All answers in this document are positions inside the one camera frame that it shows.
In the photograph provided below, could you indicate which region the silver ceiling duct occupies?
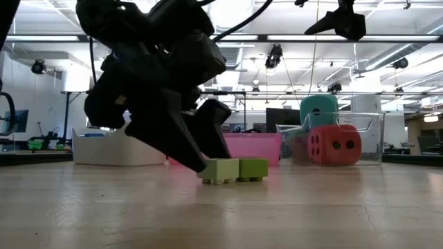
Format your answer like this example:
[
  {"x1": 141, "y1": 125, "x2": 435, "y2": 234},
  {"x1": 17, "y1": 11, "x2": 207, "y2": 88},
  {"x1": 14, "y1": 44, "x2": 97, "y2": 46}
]
[{"x1": 206, "y1": 0, "x2": 256, "y2": 72}]

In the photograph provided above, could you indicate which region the dark distant desk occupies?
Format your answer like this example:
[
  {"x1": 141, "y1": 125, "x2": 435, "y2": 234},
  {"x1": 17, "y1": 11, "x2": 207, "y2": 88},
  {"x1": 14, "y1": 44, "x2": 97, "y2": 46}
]
[
  {"x1": 0, "y1": 149, "x2": 74, "y2": 167},
  {"x1": 382, "y1": 154, "x2": 443, "y2": 168}
]

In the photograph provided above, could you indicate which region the teal foam die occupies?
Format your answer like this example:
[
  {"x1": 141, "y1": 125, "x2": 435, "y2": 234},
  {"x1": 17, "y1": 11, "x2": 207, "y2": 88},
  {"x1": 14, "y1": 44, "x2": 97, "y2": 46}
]
[{"x1": 299, "y1": 94, "x2": 339, "y2": 131}]

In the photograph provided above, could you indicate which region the olive green ring block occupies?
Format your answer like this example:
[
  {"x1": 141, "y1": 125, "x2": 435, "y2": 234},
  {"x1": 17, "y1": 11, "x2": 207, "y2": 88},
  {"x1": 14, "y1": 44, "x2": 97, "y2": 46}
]
[{"x1": 237, "y1": 158, "x2": 269, "y2": 183}]

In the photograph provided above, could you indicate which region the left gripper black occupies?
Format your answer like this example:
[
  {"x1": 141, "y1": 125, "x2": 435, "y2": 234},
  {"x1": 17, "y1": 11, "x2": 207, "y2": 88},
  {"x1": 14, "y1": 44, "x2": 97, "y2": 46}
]
[{"x1": 84, "y1": 41, "x2": 233, "y2": 174}]

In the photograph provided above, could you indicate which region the thin hanging cable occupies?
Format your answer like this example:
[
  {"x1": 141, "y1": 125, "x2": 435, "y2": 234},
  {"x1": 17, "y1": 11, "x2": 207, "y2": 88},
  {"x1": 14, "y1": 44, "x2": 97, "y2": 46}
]
[{"x1": 307, "y1": 0, "x2": 320, "y2": 98}]

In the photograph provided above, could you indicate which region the clear plastic bin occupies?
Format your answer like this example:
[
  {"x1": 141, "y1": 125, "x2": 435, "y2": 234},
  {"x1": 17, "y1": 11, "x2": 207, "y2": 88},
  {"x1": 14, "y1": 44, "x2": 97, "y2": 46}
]
[{"x1": 275, "y1": 111, "x2": 386, "y2": 166}]

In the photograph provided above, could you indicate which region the blue distant monitor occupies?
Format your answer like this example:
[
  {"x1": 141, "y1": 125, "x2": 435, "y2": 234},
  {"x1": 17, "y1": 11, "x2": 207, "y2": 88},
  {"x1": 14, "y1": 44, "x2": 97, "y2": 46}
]
[{"x1": 2, "y1": 109, "x2": 30, "y2": 134}]

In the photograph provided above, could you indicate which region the light green ring block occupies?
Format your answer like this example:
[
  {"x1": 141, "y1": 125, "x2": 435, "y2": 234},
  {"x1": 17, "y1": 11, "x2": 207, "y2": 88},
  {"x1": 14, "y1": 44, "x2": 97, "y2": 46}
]
[{"x1": 197, "y1": 158, "x2": 240, "y2": 185}]

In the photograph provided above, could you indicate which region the black looped cable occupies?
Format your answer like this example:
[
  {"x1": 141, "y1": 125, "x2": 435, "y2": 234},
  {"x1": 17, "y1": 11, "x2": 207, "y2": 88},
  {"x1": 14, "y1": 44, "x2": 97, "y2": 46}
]
[{"x1": 0, "y1": 91, "x2": 17, "y2": 138}]

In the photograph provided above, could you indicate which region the red foam die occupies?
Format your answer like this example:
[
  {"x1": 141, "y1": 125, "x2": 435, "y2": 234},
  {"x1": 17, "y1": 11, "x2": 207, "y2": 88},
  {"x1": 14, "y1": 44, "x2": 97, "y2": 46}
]
[{"x1": 307, "y1": 124, "x2": 363, "y2": 166}]

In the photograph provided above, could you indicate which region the black overhead crossbar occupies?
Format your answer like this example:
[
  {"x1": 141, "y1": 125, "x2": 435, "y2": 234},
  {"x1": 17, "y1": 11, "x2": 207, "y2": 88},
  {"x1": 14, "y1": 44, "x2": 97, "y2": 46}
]
[{"x1": 5, "y1": 33, "x2": 443, "y2": 44}]

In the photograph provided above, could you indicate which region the white plastic bin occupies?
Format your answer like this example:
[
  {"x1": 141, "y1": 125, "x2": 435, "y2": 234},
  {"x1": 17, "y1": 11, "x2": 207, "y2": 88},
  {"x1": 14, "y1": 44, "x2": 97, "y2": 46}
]
[{"x1": 71, "y1": 126, "x2": 168, "y2": 166}]

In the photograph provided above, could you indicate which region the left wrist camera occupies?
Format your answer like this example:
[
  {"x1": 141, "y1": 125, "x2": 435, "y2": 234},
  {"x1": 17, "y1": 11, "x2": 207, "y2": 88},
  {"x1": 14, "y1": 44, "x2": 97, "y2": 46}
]
[{"x1": 165, "y1": 30, "x2": 228, "y2": 88}]

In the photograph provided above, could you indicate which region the distant green object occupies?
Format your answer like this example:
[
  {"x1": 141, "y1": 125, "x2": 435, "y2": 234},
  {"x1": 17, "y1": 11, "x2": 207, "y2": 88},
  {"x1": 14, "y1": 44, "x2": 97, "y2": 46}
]
[{"x1": 27, "y1": 138, "x2": 44, "y2": 151}]

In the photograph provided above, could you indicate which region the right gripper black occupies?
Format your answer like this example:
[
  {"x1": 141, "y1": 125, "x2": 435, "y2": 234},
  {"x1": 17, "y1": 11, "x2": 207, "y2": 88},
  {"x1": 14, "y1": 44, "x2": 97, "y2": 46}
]
[{"x1": 293, "y1": 0, "x2": 367, "y2": 42}]

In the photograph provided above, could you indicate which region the black computer monitor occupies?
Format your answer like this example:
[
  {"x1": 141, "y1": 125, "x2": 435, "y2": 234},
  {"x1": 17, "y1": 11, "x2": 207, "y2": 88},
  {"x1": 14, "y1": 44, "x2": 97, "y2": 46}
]
[{"x1": 265, "y1": 107, "x2": 302, "y2": 134}]

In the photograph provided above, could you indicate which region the pink plastic bin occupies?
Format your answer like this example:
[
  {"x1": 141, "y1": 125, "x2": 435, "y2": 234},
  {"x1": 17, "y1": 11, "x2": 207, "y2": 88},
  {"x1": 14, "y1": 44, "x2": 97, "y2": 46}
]
[{"x1": 168, "y1": 133, "x2": 282, "y2": 167}]

